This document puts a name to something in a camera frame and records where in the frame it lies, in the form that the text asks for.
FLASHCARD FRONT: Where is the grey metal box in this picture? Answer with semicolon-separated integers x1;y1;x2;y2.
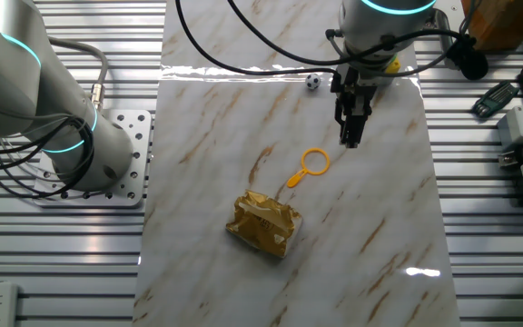
497;106;523;151

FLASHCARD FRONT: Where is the gold foil packet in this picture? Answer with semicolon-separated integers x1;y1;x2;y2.
224;189;304;259

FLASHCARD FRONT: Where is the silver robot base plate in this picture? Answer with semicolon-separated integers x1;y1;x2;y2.
32;108;153;209

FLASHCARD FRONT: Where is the small silver metal device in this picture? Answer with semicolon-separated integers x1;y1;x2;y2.
497;149;523;172

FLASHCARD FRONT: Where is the black round cable clip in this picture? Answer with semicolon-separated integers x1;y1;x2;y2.
447;35;489;82

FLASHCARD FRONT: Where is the green bit set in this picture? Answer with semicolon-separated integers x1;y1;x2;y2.
471;80;520;119

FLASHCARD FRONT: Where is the marble pattern mat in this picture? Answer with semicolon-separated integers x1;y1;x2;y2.
132;0;462;327

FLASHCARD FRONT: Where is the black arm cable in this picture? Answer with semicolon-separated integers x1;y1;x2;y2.
226;0;465;67
174;0;340;77

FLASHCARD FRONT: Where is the wooden box top right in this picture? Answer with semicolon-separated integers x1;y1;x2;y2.
460;0;523;51

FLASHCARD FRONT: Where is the yellow bubble ring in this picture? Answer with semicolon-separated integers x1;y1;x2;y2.
286;147;331;189

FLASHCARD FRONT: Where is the thick grey cable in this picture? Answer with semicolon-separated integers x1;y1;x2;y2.
47;36;110;113

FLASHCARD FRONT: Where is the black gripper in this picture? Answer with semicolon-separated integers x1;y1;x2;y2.
331;63;381;149

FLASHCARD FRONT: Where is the base cable bundle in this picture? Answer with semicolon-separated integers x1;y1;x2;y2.
0;115;95;201

